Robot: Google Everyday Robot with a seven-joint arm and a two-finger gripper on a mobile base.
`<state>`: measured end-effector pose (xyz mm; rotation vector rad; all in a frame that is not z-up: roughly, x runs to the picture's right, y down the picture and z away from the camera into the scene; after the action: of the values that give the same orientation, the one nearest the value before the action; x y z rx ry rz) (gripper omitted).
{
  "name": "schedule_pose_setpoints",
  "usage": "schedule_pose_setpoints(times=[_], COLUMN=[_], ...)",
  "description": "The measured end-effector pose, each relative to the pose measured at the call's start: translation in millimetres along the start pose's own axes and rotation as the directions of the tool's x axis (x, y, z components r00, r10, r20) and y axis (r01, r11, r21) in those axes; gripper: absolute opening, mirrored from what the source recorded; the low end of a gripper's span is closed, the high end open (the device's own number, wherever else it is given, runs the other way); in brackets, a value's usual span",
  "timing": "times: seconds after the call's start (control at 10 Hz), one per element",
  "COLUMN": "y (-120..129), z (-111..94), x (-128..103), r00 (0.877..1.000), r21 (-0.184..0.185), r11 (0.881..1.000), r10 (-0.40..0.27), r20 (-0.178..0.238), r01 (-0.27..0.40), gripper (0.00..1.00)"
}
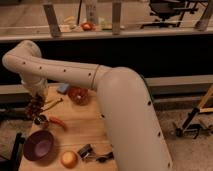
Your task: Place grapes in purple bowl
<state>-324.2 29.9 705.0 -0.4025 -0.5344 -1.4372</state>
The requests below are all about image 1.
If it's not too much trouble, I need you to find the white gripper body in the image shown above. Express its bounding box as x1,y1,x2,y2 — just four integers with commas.
22,79,48,99

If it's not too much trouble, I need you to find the dark red grape bunch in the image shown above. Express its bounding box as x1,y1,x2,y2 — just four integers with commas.
25,95,45,119

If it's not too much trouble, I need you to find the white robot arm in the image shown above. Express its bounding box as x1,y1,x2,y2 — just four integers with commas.
2,40,173,171

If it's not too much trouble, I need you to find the red bowl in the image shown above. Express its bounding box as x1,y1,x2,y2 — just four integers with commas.
68,87,89,105

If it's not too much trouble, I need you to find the purple bowl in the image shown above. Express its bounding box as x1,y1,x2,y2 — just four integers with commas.
23,130,54,161

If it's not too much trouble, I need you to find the blue sponge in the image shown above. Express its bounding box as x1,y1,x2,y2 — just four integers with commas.
57,84,70,94

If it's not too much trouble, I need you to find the red chili pepper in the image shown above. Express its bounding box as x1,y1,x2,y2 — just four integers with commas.
49,116,67,131

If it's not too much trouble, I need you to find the red fruit on shelf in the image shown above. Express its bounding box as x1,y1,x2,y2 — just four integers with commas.
81,22,94,31

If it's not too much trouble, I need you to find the yellow apple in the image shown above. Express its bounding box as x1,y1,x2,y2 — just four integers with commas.
60,151,78,168

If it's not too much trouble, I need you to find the black metal clip tool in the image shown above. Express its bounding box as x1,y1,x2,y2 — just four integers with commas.
77,144,114,163

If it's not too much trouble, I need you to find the black chair at left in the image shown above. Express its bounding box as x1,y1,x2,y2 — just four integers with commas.
0,133,25,171

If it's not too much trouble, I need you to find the black office chair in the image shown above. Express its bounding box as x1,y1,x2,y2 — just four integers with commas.
141,0,208,29

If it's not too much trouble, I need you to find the yellow black tool stand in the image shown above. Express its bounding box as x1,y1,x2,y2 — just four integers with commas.
173,84,213,138

